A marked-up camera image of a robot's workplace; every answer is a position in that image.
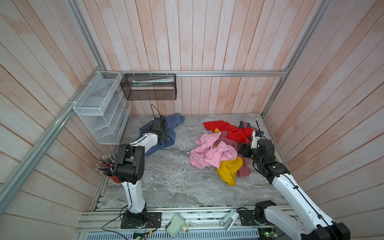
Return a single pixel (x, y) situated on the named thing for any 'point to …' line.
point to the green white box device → (177, 224)
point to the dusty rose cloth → (244, 124)
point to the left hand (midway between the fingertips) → (157, 132)
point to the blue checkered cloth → (171, 121)
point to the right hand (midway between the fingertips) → (244, 143)
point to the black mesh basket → (149, 86)
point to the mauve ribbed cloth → (245, 169)
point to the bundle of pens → (106, 165)
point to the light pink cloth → (208, 153)
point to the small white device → (229, 220)
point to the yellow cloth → (229, 168)
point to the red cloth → (243, 134)
